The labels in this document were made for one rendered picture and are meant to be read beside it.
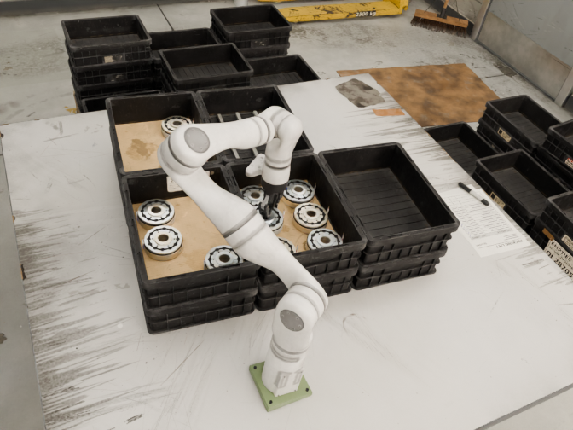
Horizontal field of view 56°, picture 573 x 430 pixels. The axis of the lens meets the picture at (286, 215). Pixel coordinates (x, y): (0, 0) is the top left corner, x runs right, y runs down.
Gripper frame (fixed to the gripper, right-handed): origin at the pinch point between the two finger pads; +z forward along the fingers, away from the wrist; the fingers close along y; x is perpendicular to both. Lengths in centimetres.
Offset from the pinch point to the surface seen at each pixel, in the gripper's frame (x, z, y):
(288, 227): -5.9, 4.2, 1.4
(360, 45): 55, 87, 291
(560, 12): -74, 32, 322
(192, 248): 13.7, 4.2, -20.3
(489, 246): -64, 17, 42
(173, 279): 7.5, -5.7, -38.3
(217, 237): 10.0, 4.2, -13.1
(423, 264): -46.0, 10.4, 14.7
